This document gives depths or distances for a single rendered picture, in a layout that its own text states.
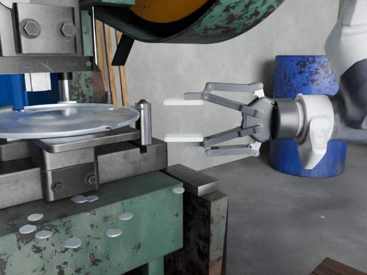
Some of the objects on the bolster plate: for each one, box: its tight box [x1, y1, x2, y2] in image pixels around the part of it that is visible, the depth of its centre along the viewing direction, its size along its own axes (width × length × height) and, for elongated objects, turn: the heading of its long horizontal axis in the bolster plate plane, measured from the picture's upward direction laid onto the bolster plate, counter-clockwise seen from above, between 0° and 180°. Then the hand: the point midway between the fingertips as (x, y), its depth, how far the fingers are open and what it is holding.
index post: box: [134, 99, 152, 145], centre depth 71 cm, size 3×3×10 cm
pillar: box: [61, 80, 72, 101], centre depth 79 cm, size 2×2×14 cm
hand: (181, 119), depth 60 cm, fingers open, 6 cm apart
